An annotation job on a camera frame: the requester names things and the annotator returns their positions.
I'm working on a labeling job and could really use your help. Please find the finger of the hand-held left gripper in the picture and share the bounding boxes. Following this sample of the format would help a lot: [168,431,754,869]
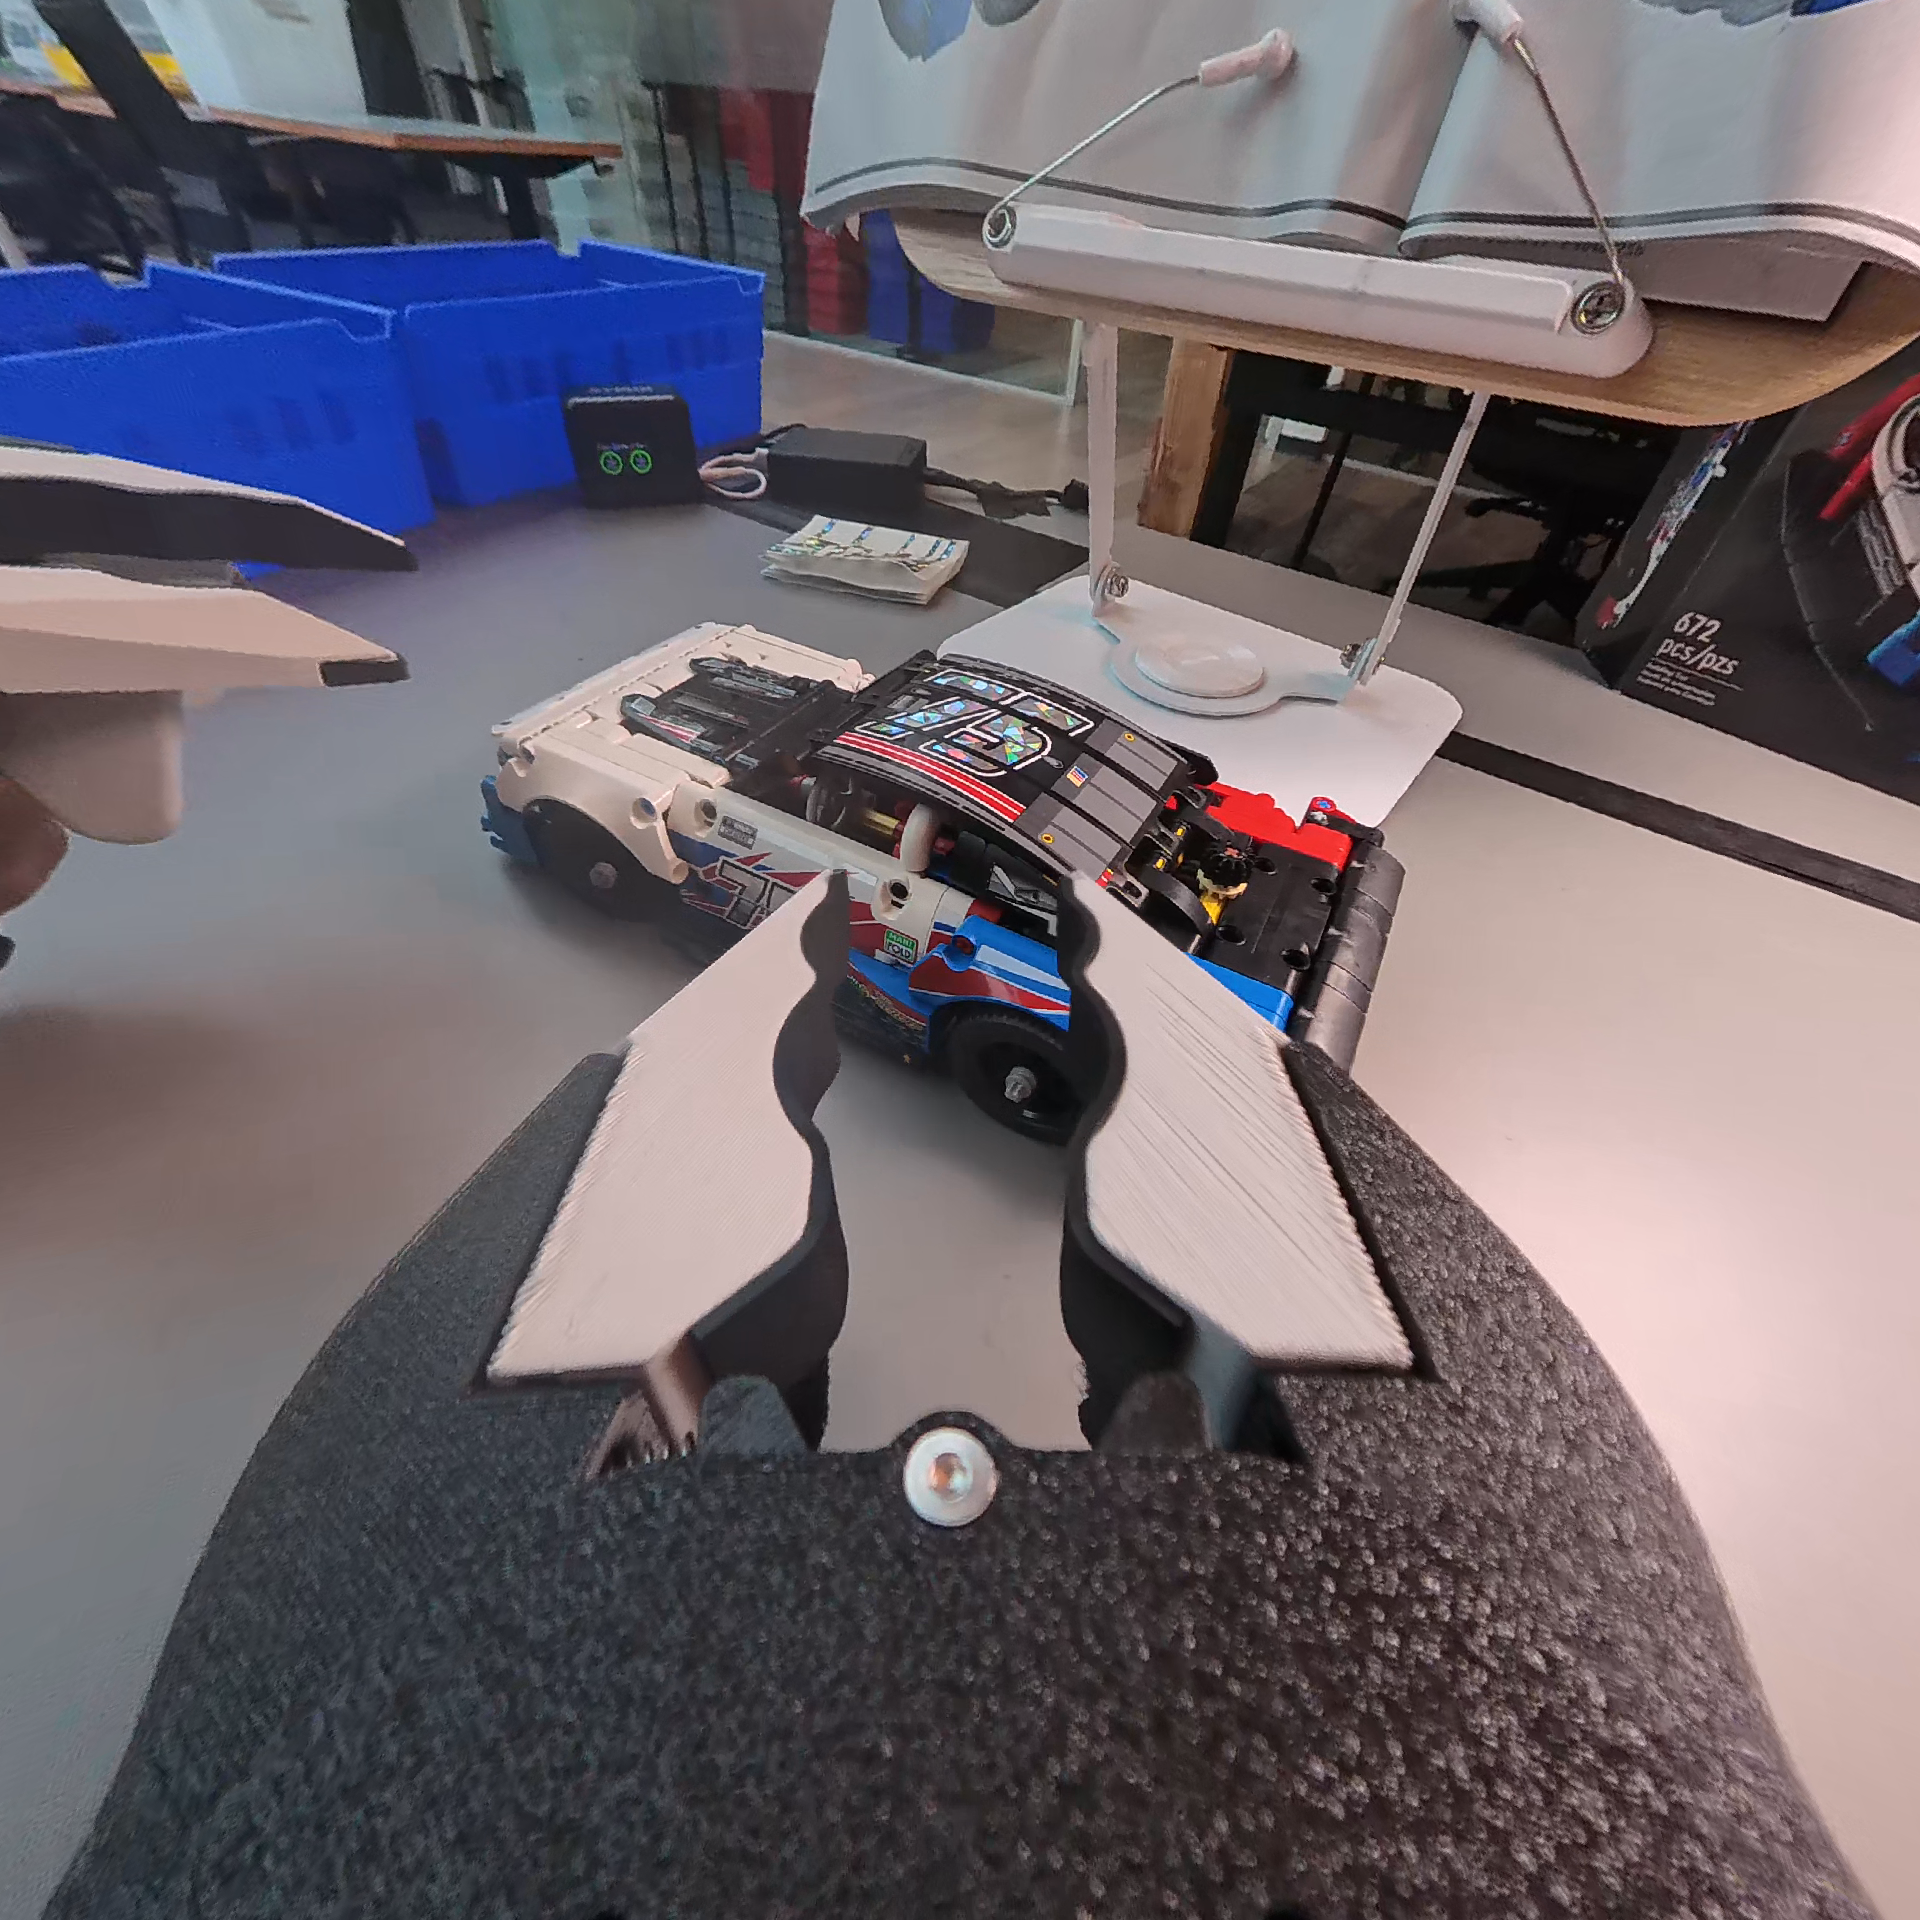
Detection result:
[0,565,412,703]
[0,435,419,571]

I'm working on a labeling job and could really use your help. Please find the black device green lights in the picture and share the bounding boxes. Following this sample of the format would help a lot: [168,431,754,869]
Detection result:
[565,384,706,510]

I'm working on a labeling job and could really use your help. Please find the black power adapter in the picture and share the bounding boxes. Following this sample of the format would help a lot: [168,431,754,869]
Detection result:
[759,426,931,505]

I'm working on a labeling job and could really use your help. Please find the black desk cable channel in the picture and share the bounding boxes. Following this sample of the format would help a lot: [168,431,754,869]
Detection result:
[1437,731,1920,921]

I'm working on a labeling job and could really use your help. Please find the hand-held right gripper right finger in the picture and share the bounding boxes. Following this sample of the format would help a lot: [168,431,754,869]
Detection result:
[1053,878,1419,1456]

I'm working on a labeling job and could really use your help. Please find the brick-built toy race car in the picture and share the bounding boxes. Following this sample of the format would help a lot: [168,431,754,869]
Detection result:
[478,620,1405,1149]

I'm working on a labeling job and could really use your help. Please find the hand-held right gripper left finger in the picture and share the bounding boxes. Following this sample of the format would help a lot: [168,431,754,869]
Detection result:
[486,869,851,1469]

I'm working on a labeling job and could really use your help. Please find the blue plastic bin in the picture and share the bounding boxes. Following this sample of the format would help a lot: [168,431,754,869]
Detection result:
[0,262,440,578]
[215,238,768,505]

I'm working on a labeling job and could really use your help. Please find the light wooden table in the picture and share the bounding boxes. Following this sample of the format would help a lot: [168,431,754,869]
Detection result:
[1136,340,1233,546]

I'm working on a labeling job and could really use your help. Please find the white book stand wooden board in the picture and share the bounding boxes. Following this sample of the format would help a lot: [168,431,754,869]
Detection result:
[804,197,1920,814]

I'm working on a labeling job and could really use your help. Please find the black cable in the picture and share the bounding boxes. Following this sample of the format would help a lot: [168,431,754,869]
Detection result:
[920,468,1093,524]

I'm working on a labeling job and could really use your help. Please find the open instruction booklet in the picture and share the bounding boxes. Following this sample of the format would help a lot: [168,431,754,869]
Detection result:
[804,0,1920,287]

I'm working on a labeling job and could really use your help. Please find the folded sticker sheet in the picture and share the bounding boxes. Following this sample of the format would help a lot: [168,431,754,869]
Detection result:
[759,514,969,607]

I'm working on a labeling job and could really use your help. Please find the black toy car box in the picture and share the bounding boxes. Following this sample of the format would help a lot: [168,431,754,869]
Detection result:
[1572,377,1920,796]

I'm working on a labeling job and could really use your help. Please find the person's left hand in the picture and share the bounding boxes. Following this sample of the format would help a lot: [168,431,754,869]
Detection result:
[0,774,70,921]

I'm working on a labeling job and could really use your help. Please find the long wooden table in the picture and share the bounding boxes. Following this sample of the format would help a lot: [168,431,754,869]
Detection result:
[0,73,628,241]

